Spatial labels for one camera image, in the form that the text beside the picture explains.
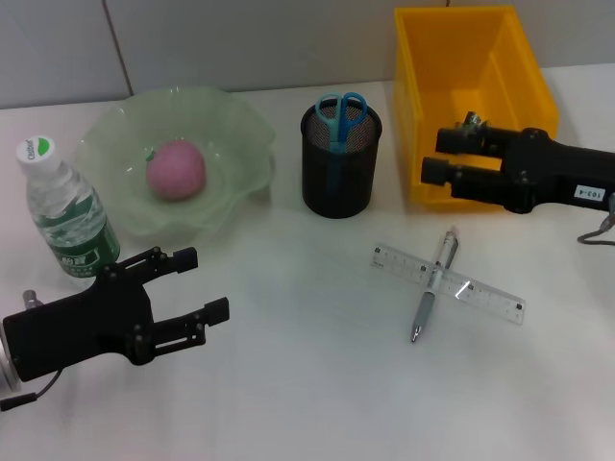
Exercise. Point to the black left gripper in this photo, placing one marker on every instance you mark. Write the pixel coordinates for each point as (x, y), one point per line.
(77, 326)

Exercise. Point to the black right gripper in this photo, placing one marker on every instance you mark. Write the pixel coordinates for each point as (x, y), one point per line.
(557, 173)

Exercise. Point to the green plastic wrapper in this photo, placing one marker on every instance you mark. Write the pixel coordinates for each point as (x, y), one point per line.
(473, 120)

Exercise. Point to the blue scissors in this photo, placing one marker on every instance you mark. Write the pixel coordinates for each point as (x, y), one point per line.
(338, 129)

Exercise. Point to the clear plastic ruler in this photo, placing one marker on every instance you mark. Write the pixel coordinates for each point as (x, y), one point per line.
(399, 261)

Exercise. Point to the pink peach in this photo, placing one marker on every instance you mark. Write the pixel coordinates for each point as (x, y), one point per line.
(175, 168)

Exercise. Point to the clear green label water bottle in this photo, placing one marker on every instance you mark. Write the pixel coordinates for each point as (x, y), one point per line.
(67, 216)

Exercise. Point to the silver pen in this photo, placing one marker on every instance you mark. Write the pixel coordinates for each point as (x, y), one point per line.
(425, 307)

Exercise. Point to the black mesh pen holder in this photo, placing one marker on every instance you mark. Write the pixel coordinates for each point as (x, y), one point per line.
(336, 192)

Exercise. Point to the green glass fruit plate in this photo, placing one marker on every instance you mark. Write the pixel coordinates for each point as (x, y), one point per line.
(226, 144)

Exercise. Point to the yellow plastic bin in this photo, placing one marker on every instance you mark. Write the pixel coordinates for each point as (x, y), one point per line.
(442, 48)

